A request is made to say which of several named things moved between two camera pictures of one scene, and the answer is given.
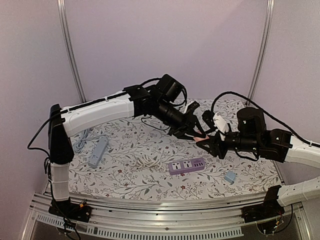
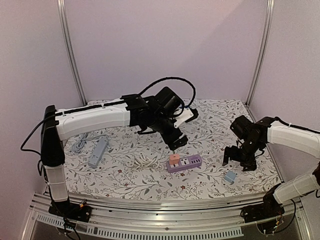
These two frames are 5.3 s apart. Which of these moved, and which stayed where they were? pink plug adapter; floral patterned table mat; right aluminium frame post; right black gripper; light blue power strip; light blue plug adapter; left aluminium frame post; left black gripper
Moved: right black gripper; left black gripper; pink plug adapter
Stayed: floral patterned table mat; left aluminium frame post; light blue plug adapter; right aluminium frame post; light blue power strip
